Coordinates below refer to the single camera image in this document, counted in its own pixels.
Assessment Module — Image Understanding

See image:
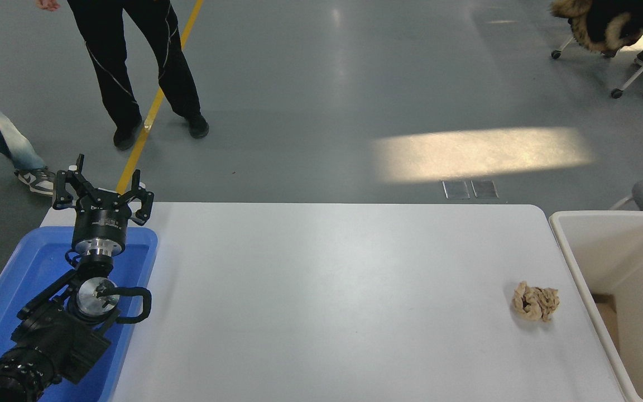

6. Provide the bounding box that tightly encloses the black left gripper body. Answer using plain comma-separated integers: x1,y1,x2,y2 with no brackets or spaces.
71,193,132,247

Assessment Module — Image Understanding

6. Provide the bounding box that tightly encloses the tan paper ball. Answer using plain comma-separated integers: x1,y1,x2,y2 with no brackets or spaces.
511,281,560,323

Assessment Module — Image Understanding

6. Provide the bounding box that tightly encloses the person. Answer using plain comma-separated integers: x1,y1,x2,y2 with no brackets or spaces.
0,91,56,196
66,0,210,151

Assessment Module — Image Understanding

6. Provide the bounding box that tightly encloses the blue plastic tray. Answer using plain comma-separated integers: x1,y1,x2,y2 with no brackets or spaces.
0,226,159,402

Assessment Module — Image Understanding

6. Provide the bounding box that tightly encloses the metal floor plate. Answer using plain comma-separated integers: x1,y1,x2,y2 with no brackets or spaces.
471,180,499,199
443,180,471,200

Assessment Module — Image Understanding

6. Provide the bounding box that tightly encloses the brown cardboard piece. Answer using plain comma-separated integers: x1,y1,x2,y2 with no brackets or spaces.
592,293,621,352

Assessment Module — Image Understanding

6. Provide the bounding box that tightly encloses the large pale bin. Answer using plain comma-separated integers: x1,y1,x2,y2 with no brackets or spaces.
549,210,643,402

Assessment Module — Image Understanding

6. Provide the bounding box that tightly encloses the black fur-trimmed coat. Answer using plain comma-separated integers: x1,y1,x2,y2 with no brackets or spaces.
549,0,643,56

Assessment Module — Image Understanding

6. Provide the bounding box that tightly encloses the white wheeled chair frame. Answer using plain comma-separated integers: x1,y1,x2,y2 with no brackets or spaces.
550,31,643,100

